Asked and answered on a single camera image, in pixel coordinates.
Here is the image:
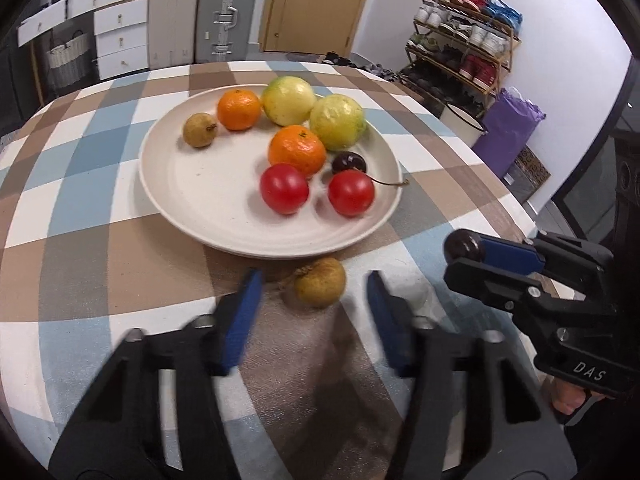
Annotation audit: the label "person's right forearm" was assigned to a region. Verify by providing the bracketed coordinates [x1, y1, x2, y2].
[562, 395, 640, 480]

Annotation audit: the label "dark grey fridge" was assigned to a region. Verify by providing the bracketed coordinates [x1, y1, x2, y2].
[0, 10, 43, 133]

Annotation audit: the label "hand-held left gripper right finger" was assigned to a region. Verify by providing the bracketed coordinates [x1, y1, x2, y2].
[366, 270, 581, 480]

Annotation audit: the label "small orange mandarin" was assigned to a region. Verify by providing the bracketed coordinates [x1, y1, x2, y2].
[216, 89, 262, 132]

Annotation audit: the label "red tomato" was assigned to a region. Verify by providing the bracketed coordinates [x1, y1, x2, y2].
[259, 163, 310, 216]
[327, 170, 376, 218]

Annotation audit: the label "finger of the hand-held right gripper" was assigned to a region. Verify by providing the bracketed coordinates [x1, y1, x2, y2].
[480, 231, 615, 299]
[443, 259, 546, 312]

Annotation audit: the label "wooden door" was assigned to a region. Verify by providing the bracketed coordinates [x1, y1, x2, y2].
[257, 0, 381, 56]

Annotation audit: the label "brown longan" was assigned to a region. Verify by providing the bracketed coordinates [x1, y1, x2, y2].
[182, 112, 219, 149]
[282, 257, 347, 307]

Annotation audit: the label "brown box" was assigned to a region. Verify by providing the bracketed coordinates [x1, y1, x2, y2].
[502, 145, 551, 206]

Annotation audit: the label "white bucket dark rim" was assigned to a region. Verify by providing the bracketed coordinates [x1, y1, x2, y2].
[440, 102, 488, 146]

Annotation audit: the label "mottled green yellow citrus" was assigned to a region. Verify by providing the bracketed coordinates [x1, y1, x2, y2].
[309, 95, 366, 152]

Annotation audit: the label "cream round plate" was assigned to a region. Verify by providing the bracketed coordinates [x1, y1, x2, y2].
[138, 83, 404, 260]

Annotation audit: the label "purple plastic bag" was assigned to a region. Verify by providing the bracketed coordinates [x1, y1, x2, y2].
[472, 87, 546, 178]

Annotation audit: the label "pile of dark shoes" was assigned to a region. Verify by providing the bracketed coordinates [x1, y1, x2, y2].
[320, 50, 401, 81]

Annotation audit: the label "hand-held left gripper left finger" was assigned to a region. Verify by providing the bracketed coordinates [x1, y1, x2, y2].
[47, 267, 265, 480]

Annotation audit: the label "beige suitcase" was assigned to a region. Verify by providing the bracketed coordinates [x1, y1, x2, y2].
[148, 0, 203, 71]

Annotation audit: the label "dark framed glass door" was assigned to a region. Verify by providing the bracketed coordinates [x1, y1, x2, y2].
[550, 55, 640, 246]

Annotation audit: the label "silver suitcase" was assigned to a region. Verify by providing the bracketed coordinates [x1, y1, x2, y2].
[195, 0, 261, 65]

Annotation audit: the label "white drawer desk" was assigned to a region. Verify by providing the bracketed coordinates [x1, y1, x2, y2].
[17, 0, 151, 81]

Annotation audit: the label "rows of assorted shoes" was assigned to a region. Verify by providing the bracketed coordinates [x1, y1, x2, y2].
[406, 0, 523, 106]

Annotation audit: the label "dark purple cherry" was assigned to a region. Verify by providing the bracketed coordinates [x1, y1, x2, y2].
[444, 228, 486, 265]
[331, 151, 410, 187]

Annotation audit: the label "large orange mandarin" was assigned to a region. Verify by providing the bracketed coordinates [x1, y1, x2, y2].
[268, 125, 327, 178]

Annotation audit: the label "wooden shoe rack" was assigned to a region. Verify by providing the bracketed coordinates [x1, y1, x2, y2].
[405, 0, 523, 111]

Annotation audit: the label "grey wicker basket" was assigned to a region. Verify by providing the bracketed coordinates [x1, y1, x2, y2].
[46, 32, 91, 88]

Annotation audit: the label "pale yellow round fruit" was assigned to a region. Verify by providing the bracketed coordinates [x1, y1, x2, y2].
[261, 76, 317, 127]

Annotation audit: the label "person's right hand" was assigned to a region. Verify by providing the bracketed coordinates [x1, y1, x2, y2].
[549, 379, 587, 415]

